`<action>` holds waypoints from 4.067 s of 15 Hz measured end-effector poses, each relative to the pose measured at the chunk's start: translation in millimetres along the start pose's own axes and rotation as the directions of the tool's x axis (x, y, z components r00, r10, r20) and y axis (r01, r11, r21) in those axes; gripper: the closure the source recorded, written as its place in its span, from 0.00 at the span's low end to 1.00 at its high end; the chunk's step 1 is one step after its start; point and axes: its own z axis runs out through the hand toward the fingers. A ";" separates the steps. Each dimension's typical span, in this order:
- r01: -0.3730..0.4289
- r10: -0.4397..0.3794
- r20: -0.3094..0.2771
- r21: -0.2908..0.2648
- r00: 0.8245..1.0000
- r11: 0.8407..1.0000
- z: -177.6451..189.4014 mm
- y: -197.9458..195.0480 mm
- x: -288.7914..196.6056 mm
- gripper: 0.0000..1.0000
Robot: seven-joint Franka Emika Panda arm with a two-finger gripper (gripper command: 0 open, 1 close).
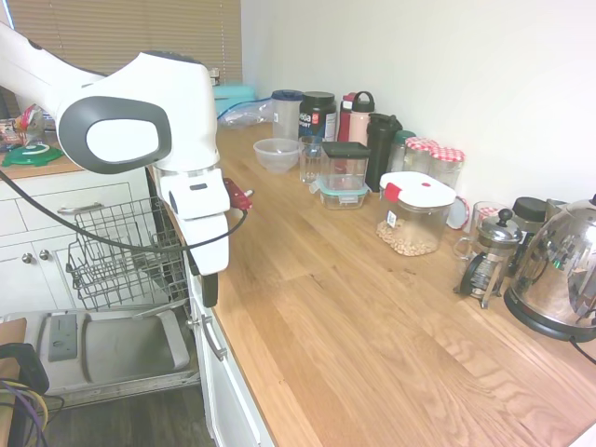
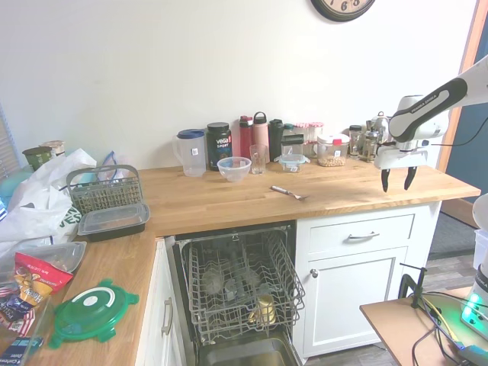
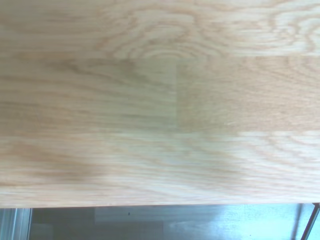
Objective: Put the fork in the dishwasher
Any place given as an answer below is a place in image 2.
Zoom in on silver drawer handle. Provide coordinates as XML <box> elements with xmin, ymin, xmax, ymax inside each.
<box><xmin>161</xmin><ymin>297</ymin><xmax>175</xmax><ymax>337</ymax></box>
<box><xmin>345</xmin><ymin>231</ymin><xmax>380</xmax><ymax>243</ymax></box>

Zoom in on glass container teal lid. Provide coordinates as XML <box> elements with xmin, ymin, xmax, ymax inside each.
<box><xmin>278</xmin><ymin>153</ymin><xmax>310</xmax><ymax>173</ymax></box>

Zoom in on red snack bag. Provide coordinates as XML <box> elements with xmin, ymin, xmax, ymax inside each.
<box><xmin>14</xmin><ymin>252</ymin><xmax>75</xmax><ymax>307</ymax></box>

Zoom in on yellow cup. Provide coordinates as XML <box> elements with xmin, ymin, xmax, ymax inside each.
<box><xmin>247</xmin><ymin>293</ymin><xmax>278</xmax><ymax>326</ymax></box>

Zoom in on pink bottle black lid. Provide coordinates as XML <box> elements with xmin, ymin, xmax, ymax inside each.
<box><xmin>252</xmin><ymin>111</ymin><xmax>271</xmax><ymax>165</ymax></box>

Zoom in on peanut container white lid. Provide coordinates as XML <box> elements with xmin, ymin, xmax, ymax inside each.
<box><xmin>316</xmin><ymin>133</ymin><xmax>351</xmax><ymax>168</ymax></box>

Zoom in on black clamp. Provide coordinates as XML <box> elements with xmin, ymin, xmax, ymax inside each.
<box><xmin>398</xmin><ymin>262</ymin><xmax>429</xmax><ymax>310</ymax></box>

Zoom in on window blinds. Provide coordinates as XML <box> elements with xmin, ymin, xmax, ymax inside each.
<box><xmin>0</xmin><ymin>101</ymin><xmax>21</xmax><ymax>180</ymax></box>

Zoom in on grey floor mat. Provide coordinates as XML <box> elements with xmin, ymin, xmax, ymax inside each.
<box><xmin>429</xmin><ymin>210</ymin><xmax>478</xmax><ymax>261</ymax></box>

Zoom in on grey wire dishwasher rack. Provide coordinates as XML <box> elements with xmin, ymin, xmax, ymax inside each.
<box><xmin>180</xmin><ymin>224</ymin><xmax>307</xmax><ymax>337</ymax></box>

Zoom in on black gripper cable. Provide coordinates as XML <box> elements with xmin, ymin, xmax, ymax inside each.
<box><xmin>425</xmin><ymin>139</ymin><xmax>470</xmax><ymax>149</ymax></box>

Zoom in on teal plastic object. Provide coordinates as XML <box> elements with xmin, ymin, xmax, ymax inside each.
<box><xmin>0</xmin><ymin>169</ymin><xmax>34</xmax><ymax>200</ymax></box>

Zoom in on black round wall clock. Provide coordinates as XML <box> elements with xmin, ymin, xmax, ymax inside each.
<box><xmin>310</xmin><ymin>0</ymin><xmax>377</xmax><ymax>24</ymax></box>

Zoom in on square container black lid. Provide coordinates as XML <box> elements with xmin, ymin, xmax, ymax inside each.
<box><xmin>280</xmin><ymin>133</ymin><xmax>305</xmax><ymax>159</ymax></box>

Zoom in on bundle of coloured cables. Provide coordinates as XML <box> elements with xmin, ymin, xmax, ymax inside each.
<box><xmin>409</xmin><ymin>293</ymin><xmax>488</xmax><ymax>366</ymax></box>

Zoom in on clear pitcher blue lid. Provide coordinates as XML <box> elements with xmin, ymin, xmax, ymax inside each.
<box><xmin>172</xmin><ymin>129</ymin><xmax>207</xmax><ymax>178</ymax></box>

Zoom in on blue chocolate packet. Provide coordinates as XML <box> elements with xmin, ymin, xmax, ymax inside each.
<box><xmin>0</xmin><ymin>335</ymin><xmax>42</xmax><ymax>366</ymax></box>

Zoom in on steel glass French press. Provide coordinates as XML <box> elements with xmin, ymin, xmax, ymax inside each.
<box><xmin>359</xmin><ymin>129</ymin><xmax>383</xmax><ymax>164</ymax></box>

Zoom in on grey dishwasher cutlery basket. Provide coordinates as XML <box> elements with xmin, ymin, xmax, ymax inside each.
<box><xmin>66</xmin><ymin>164</ymin><xmax>146</xmax><ymax>215</ymax></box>

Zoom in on glass jar black lid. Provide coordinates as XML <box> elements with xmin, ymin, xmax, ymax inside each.
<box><xmin>348</xmin><ymin>124</ymin><xmax>364</xmax><ymax>158</ymax></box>

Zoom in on red water bottle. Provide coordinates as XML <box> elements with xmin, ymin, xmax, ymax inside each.
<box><xmin>239</xmin><ymin>115</ymin><xmax>254</xmax><ymax>165</ymax></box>

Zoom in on wooden door frame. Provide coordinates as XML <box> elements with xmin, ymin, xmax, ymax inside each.
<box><xmin>435</xmin><ymin>0</ymin><xmax>488</xmax><ymax>173</ymax></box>

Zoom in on jar red checkered lid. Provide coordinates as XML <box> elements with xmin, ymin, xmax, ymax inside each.
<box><xmin>293</xmin><ymin>121</ymin><xmax>310</xmax><ymax>143</ymax></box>
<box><xmin>308</xmin><ymin>121</ymin><xmax>325</xmax><ymax>143</ymax></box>

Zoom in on striped candy wrapper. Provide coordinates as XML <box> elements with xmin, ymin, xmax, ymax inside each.
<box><xmin>0</xmin><ymin>294</ymin><xmax>36</xmax><ymax>333</ymax></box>

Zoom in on clear plastic bowl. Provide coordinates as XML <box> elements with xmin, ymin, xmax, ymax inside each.
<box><xmin>216</xmin><ymin>156</ymin><xmax>252</xmax><ymax>184</ymax></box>

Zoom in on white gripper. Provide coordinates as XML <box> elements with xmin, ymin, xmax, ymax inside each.
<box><xmin>373</xmin><ymin>146</ymin><xmax>430</xmax><ymax>193</ymax></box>

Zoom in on green paper cup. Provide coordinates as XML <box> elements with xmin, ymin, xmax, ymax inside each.
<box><xmin>21</xmin><ymin>146</ymin><xmax>53</xmax><ymax>172</ymax></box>

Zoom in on white plastic shopping bag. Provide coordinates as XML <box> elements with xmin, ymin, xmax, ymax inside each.
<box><xmin>0</xmin><ymin>148</ymin><xmax>98</xmax><ymax>251</ymax></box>

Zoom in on clear drinking glass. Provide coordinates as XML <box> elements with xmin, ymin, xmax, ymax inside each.
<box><xmin>249</xmin><ymin>143</ymin><xmax>268</xmax><ymax>176</ymax></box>

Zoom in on black takeout container clear lid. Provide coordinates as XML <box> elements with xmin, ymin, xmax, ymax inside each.
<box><xmin>76</xmin><ymin>202</ymin><xmax>151</xmax><ymax>243</ymax></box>
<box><xmin>0</xmin><ymin>240</ymin><xmax>88</xmax><ymax>284</ymax></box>

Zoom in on black Vega protein tub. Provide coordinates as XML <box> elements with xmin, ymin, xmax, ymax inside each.
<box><xmin>206</xmin><ymin>121</ymin><xmax>234</xmax><ymax>172</ymax></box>

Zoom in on green plastic container lid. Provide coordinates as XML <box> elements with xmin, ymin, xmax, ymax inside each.
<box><xmin>47</xmin><ymin>278</ymin><xmax>141</xmax><ymax>350</ymax></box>

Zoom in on steel dishwasher door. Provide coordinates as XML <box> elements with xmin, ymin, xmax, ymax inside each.
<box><xmin>197</xmin><ymin>334</ymin><xmax>303</xmax><ymax>366</ymax></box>

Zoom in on shiny steel electric kettle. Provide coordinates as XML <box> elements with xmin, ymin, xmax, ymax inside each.
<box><xmin>365</xmin><ymin>111</ymin><xmax>390</xmax><ymax>142</ymax></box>

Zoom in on white yogurt cup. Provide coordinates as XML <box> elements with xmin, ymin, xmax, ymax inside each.
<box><xmin>39</xmin><ymin>140</ymin><xmax>67</xmax><ymax>159</ymax></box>

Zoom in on wooden mounting board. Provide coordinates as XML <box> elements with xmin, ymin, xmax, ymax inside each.
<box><xmin>359</xmin><ymin>291</ymin><xmax>488</xmax><ymax>366</ymax></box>

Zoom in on white cabinet with drawer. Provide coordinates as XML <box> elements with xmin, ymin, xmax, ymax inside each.
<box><xmin>133</xmin><ymin>236</ymin><xmax>200</xmax><ymax>366</ymax></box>
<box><xmin>295</xmin><ymin>200</ymin><xmax>444</xmax><ymax>359</ymax></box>

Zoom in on clear zip bag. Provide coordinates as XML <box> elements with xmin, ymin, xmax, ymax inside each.
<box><xmin>92</xmin><ymin>150</ymin><xmax>133</xmax><ymax>181</ymax></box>

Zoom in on black shaker bottle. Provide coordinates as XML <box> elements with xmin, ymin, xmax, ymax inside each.
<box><xmin>268</xmin><ymin>118</ymin><xmax>285</xmax><ymax>163</ymax></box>

